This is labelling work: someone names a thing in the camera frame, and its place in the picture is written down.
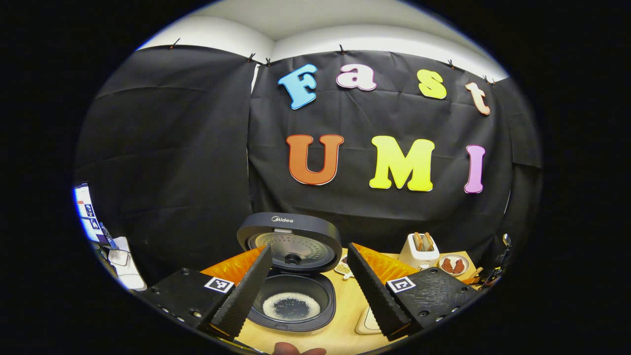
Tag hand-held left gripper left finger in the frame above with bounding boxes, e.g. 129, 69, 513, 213
140, 245, 273, 342

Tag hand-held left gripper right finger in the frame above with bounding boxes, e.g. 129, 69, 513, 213
347, 242, 481, 342

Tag white rice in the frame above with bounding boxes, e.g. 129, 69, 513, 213
262, 292, 321, 321

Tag dark grey rice cooker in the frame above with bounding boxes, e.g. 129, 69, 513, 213
237, 212, 343, 337

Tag clear glass dish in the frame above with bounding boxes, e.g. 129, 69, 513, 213
355, 306, 383, 336

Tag white sectioned plate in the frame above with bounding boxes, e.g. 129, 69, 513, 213
334, 255, 354, 280

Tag round white plate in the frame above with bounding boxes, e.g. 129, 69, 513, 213
438, 253, 470, 276

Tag white toaster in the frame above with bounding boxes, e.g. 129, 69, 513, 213
398, 232, 441, 270

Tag white side desk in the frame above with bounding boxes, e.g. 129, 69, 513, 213
96, 236, 148, 291

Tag white tray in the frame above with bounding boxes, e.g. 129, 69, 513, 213
107, 249, 133, 267

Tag black backdrop cloth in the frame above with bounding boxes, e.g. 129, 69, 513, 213
74, 44, 543, 286

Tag computer monitor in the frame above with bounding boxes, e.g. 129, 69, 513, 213
73, 182, 110, 245

